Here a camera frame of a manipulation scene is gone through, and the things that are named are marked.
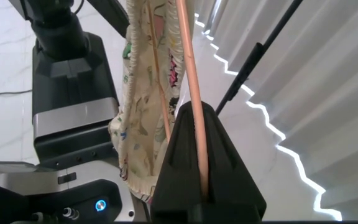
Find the black cable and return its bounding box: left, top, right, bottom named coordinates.
left=0, top=89, right=33, bottom=96

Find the pink clothes hanger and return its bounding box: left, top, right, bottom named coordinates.
left=146, top=0, right=210, bottom=200

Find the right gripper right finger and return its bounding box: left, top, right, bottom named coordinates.
left=200, top=100, right=267, bottom=223

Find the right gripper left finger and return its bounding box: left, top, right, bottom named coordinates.
left=150, top=100, right=205, bottom=223

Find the white curtain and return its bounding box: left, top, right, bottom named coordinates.
left=194, top=0, right=358, bottom=222

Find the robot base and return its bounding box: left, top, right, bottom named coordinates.
left=0, top=0, right=136, bottom=223

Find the black clothes rack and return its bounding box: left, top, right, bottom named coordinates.
left=215, top=0, right=305, bottom=115

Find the cream printed garment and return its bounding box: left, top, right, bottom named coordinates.
left=108, top=0, right=195, bottom=203

